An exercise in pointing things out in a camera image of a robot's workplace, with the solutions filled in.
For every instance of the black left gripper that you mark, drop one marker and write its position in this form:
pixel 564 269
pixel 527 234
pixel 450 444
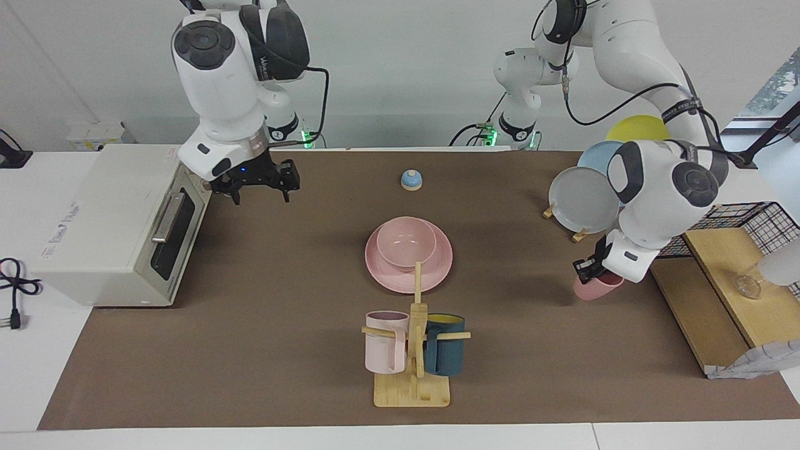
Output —
pixel 590 269

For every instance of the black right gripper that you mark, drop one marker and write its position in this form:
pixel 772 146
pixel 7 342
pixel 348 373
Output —
pixel 256 172

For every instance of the pink cup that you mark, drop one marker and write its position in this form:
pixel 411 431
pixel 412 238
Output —
pixel 597 290

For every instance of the pink bowl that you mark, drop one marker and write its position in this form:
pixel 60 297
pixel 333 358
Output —
pixel 406 244

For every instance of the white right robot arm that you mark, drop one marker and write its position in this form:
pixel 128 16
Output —
pixel 219 87

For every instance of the wooden plate rack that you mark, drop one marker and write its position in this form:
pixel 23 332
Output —
pixel 579 236

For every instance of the grey plate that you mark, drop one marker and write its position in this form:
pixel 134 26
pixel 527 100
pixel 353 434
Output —
pixel 581 200

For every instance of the light blue plate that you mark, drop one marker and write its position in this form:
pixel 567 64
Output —
pixel 597 156

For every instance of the yellow plate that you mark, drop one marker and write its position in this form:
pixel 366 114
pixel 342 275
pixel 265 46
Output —
pixel 637 128

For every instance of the small blue call bell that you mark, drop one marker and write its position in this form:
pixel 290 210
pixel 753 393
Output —
pixel 411 181

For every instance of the pink plate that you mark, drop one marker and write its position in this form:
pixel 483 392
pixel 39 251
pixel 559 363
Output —
pixel 387 278

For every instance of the brown table mat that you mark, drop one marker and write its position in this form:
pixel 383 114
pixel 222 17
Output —
pixel 250 350

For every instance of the clear glass cup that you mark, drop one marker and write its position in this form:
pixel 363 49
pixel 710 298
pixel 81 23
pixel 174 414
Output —
pixel 748 286

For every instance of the white toaster oven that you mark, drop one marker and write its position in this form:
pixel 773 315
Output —
pixel 100 219

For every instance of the dark blue mug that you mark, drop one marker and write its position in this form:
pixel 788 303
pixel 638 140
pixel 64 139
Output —
pixel 447 356

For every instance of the white power strip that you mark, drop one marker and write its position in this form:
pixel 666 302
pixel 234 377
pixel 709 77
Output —
pixel 94 134

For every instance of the crumpled white paper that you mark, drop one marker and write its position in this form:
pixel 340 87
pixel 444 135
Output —
pixel 756 362

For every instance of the light pink mug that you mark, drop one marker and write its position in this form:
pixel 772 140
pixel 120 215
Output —
pixel 382 353

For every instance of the wooden mug tree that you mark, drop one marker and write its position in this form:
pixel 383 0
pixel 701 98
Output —
pixel 412 390

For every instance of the black camera stand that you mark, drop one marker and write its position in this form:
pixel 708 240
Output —
pixel 765 134

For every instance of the black clamp mount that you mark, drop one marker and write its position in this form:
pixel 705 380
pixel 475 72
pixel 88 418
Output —
pixel 12 156

